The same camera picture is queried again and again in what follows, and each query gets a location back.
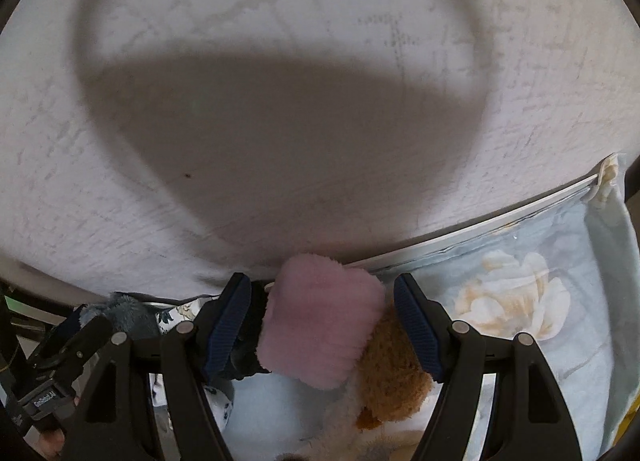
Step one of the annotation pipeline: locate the grey fluffy sock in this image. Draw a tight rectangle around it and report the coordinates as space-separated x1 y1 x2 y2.
79 293 160 340

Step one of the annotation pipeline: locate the pink fluffy sock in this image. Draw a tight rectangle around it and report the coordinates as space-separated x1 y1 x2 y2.
256 254 385 391

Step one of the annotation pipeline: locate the white panda sock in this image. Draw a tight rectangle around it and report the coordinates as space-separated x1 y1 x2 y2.
149 373 234 434

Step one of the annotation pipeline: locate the black fuzzy item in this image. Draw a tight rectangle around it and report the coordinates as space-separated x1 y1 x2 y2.
219 281 269 381

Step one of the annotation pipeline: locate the person's left hand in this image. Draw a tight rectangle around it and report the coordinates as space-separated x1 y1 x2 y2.
35 429 65 461

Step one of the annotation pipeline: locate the blue floral table cloth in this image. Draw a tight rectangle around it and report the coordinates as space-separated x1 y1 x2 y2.
150 152 640 461

